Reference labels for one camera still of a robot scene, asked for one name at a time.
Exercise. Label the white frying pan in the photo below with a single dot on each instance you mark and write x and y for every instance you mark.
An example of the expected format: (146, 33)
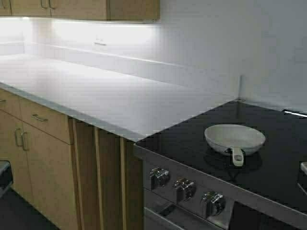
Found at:
(235, 141)

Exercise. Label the black robot base right corner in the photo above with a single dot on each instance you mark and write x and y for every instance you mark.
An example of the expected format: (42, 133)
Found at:
(302, 176)

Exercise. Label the black robot base left corner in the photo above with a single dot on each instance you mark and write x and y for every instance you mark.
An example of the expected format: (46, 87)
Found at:
(6, 177)

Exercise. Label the left chrome stove knob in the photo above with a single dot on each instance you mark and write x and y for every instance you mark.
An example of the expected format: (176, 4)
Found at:
(159, 178)

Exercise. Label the chrome stove knob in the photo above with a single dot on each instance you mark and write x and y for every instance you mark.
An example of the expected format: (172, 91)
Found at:
(212, 204)
(159, 178)
(185, 189)

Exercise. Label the middle chrome stove knob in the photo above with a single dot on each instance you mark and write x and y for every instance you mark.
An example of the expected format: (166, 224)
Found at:
(185, 189)

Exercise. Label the wooden lower kitchen cabinet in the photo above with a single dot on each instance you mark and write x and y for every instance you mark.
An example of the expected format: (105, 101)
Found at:
(78, 176)

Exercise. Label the black glass stove with oven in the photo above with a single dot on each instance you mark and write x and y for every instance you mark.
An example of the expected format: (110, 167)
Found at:
(263, 194)

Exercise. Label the right chrome stove knob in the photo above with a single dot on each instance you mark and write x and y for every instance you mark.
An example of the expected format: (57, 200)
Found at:
(212, 204)

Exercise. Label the wooden upper wall cabinet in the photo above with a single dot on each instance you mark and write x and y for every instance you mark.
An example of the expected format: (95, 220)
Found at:
(95, 10)

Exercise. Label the drawer metal handle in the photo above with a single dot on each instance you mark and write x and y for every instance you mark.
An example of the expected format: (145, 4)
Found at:
(38, 118)

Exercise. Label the right cabinet door handle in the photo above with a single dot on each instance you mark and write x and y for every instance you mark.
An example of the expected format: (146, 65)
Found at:
(24, 140)

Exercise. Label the cabinet door handle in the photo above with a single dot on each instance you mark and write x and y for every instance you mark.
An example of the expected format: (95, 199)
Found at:
(24, 140)
(18, 141)

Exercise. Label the left cabinet door handle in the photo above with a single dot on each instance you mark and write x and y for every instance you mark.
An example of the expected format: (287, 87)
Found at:
(18, 141)

